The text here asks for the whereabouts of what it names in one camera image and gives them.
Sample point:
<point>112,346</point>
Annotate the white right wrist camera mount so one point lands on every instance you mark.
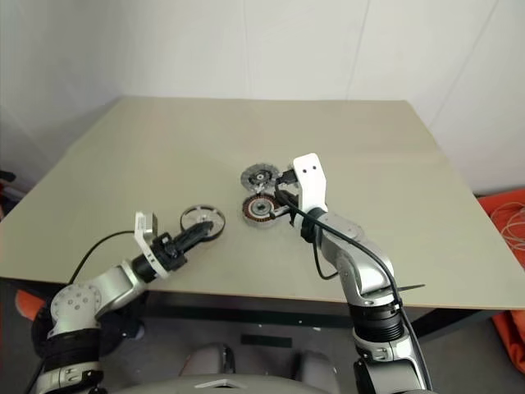
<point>311,180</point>

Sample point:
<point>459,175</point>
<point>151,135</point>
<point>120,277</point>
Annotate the grey motor cover with circuitboard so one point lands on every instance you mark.
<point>249,177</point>

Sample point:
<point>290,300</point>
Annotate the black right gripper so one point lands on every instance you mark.
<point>296,193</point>

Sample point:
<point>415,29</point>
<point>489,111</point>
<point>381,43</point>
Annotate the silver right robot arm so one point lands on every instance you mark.
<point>361,268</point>

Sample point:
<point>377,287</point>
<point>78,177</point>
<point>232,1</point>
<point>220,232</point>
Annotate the black tape strip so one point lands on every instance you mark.
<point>266,341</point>

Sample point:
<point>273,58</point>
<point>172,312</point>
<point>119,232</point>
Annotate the black rimmed silver rotor wheel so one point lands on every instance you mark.
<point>197,214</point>

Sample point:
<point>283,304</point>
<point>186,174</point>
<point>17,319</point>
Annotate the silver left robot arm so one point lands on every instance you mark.
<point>110,284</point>

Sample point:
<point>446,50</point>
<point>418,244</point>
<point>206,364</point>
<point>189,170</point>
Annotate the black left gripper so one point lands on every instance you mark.
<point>171,251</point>

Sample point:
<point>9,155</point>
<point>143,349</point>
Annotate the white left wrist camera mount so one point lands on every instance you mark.
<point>143,235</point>

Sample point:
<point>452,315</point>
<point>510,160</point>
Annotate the black metal table frame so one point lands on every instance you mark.
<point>246,308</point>

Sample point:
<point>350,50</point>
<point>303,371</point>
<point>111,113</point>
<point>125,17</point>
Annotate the grey robot torso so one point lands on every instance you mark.
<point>287,388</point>

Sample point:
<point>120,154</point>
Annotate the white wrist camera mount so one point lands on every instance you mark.
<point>311,180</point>
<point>143,235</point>

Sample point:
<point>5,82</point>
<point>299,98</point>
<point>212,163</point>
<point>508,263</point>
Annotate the orange padded object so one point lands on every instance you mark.
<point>28,304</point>

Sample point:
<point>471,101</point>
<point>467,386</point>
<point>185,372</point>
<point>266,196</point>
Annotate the orange fabric bundle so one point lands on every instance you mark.
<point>512,340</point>

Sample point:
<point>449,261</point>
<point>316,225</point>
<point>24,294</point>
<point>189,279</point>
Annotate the orange fabric sheet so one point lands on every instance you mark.
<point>502,207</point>

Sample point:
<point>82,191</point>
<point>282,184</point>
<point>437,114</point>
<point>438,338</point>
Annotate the grey motor stator housing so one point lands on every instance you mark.
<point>251,214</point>

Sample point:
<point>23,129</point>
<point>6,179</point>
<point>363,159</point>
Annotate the black zip tie tail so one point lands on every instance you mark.
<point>414,286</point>

